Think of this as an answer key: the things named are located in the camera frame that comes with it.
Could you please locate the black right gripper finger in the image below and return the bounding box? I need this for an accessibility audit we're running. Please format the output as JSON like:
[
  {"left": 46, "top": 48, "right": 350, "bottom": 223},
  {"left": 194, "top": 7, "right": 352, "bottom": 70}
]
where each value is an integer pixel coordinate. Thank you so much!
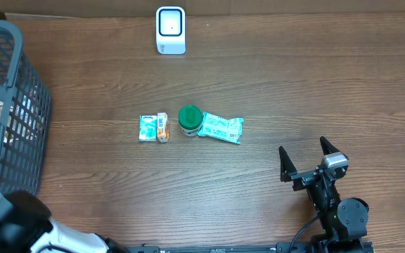
[
  {"left": 320, "top": 136, "right": 339, "bottom": 155},
  {"left": 278, "top": 146, "right": 297, "bottom": 182}
]

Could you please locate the mint green wipes packet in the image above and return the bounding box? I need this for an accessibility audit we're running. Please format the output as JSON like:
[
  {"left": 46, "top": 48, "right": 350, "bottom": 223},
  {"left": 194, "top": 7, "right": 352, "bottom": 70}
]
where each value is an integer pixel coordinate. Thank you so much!
[{"left": 198, "top": 112, "right": 244, "bottom": 145}]

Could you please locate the green lidded jar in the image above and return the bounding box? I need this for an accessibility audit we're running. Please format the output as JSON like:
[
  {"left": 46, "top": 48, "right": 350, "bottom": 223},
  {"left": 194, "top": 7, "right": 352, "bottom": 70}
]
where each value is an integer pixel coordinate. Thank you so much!
[{"left": 178, "top": 105, "right": 203, "bottom": 137}]

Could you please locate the small orange box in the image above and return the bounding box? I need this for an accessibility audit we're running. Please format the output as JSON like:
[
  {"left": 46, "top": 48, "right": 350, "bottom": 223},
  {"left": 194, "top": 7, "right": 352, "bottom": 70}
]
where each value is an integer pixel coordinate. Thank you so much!
[{"left": 157, "top": 112, "right": 169, "bottom": 143}]

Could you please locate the small teal tissue pack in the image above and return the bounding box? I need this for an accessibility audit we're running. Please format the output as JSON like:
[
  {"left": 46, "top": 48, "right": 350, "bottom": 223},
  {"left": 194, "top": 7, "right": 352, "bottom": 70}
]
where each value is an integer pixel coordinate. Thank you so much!
[{"left": 139, "top": 115, "right": 158, "bottom": 142}]

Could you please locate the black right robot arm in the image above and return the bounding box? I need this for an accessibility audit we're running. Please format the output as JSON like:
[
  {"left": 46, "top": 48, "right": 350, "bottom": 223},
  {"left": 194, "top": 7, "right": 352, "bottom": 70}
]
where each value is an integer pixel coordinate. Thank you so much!
[{"left": 276, "top": 136, "right": 374, "bottom": 253}]

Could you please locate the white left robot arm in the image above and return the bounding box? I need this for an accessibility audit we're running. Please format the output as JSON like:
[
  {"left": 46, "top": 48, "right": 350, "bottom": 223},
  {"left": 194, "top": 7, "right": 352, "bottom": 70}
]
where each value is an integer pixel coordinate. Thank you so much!
[{"left": 0, "top": 190, "right": 127, "bottom": 253}]

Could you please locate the dark grey mesh basket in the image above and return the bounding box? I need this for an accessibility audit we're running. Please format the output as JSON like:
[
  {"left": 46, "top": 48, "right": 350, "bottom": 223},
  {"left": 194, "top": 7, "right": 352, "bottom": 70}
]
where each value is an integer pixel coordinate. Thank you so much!
[{"left": 0, "top": 20, "right": 52, "bottom": 195}]

